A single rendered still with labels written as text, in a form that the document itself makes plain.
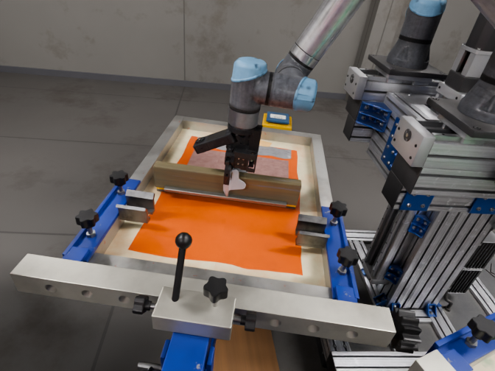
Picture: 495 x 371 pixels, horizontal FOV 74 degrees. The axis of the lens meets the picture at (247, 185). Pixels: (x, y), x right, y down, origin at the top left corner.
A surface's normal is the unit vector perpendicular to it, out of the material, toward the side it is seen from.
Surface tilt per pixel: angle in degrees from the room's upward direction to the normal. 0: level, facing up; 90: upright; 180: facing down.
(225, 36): 90
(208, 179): 94
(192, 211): 0
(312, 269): 0
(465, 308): 0
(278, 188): 94
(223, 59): 90
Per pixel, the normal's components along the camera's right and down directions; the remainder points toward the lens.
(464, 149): 0.05, 0.58
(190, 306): 0.10, -0.82
